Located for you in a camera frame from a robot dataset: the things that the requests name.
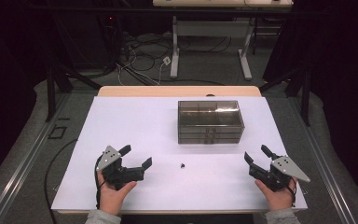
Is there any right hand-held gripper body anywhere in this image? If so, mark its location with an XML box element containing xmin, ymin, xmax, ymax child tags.
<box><xmin>249</xmin><ymin>155</ymin><xmax>311</xmax><ymax>192</ymax></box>

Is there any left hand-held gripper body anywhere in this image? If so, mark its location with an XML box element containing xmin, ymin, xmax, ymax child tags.
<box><xmin>95</xmin><ymin>145</ymin><xmax>145</xmax><ymax>191</ymax></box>

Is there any smoky transparent divided drawer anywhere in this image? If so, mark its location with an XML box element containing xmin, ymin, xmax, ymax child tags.
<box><xmin>178</xmin><ymin>137</ymin><xmax>241</xmax><ymax>145</ymax></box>

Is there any smoky transparent drawer box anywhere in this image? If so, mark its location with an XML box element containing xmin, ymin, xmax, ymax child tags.
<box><xmin>177</xmin><ymin>100</ymin><xmax>246</xmax><ymax>145</ymax></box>

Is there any person's right hand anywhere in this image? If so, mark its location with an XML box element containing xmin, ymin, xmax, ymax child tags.
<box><xmin>255</xmin><ymin>176</ymin><xmax>298</xmax><ymax>213</ymax></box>

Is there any person's left hand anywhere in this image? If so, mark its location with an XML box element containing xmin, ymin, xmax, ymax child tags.
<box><xmin>97</xmin><ymin>172</ymin><xmax>138</xmax><ymax>217</ymax></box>

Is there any black metal stand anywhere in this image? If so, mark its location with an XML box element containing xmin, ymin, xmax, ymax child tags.
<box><xmin>45</xmin><ymin>12</ymin><xmax>103</xmax><ymax>123</ymax></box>
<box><xmin>259</xmin><ymin>62</ymin><xmax>311</xmax><ymax>127</ymax></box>

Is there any black tape square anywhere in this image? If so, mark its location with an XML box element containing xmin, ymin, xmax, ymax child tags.
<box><xmin>47</xmin><ymin>124</ymin><xmax>68</xmax><ymax>140</ymax></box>

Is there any wooden table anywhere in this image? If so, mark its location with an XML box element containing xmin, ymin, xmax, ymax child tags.
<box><xmin>57</xmin><ymin>85</ymin><xmax>307</xmax><ymax>216</ymax></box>

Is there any dark curtain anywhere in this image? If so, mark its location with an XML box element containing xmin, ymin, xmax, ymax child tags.
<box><xmin>0</xmin><ymin>0</ymin><xmax>49</xmax><ymax>190</ymax></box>
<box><xmin>262</xmin><ymin>0</ymin><xmax>358</xmax><ymax>206</ymax></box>

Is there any white metal-legged desk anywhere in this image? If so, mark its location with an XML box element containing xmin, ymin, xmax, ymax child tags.
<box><xmin>152</xmin><ymin>0</ymin><xmax>294</xmax><ymax>81</ymax></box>

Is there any right hand-held gripper black cable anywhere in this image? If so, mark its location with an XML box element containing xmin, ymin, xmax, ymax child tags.
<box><xmin>287</xmin><ymin>176</ymin><xmax>298</xmax><ymax>208</ymax></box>

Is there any hand-held gripper black cable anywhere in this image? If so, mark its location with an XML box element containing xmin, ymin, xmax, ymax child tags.
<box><xmin>287</xmin><ymin>176</ymin><xmax>298</xmax><ymax>208</ymax></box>
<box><xmin>93</xmin><ymin>155</ymin><xmax>106</xmax><ymax>210</ymax></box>

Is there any left hand-held gripper black cable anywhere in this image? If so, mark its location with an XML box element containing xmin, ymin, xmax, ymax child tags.
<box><xmin>93</xmin><ymin>155</ymin><xmax>106</xmax><ymax>210</ymax></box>

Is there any aluminium floor rail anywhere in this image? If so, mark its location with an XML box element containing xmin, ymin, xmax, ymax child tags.
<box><xmin>0</xmin><ymin>92</ymin><xmax>73</xmax><ymax>224</ymax></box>
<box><xmin>287</xmin><ymin>96</ymin><xmax>358</xmax><ymax>224</ymax></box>

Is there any long black floor cable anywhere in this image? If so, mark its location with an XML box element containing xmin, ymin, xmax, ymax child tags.
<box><xmin>44</xmin><ymin>138</ymin><xmax>79</xmax><ymax>224</ymax></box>

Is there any tangle of floor cables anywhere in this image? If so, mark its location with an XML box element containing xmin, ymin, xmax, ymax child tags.
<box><xmin>115</xmin><ymin>31</ymin><xmax>234</xmax><ymax>87</ymax></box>

